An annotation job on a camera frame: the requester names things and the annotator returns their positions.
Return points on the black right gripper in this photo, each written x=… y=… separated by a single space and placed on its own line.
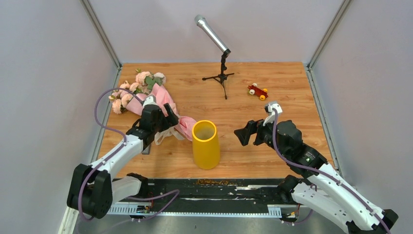
x=252 y=127

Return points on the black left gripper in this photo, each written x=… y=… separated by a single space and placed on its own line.
x=172 y=119

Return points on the pink flower bouquet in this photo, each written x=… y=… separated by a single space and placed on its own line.
x=148 y=83

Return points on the white printed ribbon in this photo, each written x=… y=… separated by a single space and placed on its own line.
x=160 y=136

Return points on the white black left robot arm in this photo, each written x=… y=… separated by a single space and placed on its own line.
x=94 y=189

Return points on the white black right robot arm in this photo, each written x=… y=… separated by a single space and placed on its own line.
x=342 y=204

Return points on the yellow cylindrical vase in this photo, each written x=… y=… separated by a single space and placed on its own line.
x=205 y=145

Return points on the grey building brick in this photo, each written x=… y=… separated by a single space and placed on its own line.
x=146 y=151

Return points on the red toy car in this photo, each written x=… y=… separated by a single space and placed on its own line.
x=261 y=93

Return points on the black tripod microphone stand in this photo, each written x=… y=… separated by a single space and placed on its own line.
x=222 y=77

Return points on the silver microphone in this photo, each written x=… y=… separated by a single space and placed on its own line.
x=203 y=24

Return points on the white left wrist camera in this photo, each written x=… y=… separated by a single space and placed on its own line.
x=149 y=100

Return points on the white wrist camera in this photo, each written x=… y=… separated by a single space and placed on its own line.
x=273 y=109
x=149 y=100

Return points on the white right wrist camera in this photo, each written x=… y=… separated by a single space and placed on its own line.
x=273 y=109

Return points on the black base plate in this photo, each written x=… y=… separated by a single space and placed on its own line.
x=218 y=196

